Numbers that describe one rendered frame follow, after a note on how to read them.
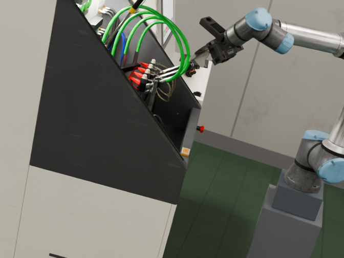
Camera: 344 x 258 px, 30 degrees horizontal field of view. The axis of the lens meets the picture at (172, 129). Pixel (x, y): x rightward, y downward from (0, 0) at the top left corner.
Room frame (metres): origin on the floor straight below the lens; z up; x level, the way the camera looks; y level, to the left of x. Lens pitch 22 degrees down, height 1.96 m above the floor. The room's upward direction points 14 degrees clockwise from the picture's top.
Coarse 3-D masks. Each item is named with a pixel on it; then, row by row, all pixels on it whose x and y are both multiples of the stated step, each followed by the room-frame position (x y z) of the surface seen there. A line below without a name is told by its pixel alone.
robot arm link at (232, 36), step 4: (228, 28) 2.14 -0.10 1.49; (232, 28) 2.12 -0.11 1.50; (228, 32) 2.13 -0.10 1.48; (232, 32) 2.11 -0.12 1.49; (228, 36) 2.12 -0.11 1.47; (232, 36) 2.11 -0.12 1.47; (236, 36) 2.10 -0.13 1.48; (232, 40) 2.12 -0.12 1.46; (236, 40) 2.11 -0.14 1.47; (240, 40) 2.11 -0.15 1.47; (236, 44) 2.12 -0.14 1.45; (240, 44) 2.12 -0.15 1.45
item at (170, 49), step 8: (136, 0) 2.85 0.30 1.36; (152, 0) 2.85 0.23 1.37; (160, 0) 2.97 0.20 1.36; (160, 8) 2.96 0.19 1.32; (144, 16) 2.85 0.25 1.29; (160, 24) 2.96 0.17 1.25; (152, 32) 2.85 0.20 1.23; (160, 32) 2.95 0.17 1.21; (160, 40) 2.95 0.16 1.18; (168, 48) 3.24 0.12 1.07; (168, 56) 3.24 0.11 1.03
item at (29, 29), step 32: (0, 0) 2.16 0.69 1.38; (32, 0) 2.16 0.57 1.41; (0, 32) 2.16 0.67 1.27; (32, 32) 2.16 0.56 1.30; (0, 64) 2.16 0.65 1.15; (32, 64) 2.16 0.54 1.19; (0, 96) 2.16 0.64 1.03; (32, 96) 2.15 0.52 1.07; (0, 128) 2.16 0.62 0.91; (32, 128) 2.15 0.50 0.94; (0, 160) 2.16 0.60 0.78; (0, 192) 2.16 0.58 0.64; (0, 224) 2.16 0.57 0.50; (0, 256) 2.16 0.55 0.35
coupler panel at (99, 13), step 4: (100, 0) 2.70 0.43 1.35; (104, 0) 2.80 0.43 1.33; (100, 4) 2.71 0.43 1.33; (100, 8) 2.74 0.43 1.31; (104, 8) 2.78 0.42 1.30; (108, 8) 2.79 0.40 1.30; (96, 12) 2.68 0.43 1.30; (100, 12) 2.70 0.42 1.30; (104, 12) 2.70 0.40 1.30; (100, 16) 2.77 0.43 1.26; (100, 28) 2.79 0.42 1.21; (100, 32) 2.74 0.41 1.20
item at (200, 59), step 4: (204, 52) 2.21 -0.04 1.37; (208, 52) 2.20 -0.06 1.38; (192, 56) 2.22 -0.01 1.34; (196, 56) 2.21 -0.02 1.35; (200, 56) 2.21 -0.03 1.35; (204, 56) 2.20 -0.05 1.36; (196, 60) 2.22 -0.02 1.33; (200, 60) 2.21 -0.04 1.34; (204, 60) 2.20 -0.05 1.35; (200, 64) 2.21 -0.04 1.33; (204, 64) 2.20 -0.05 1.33
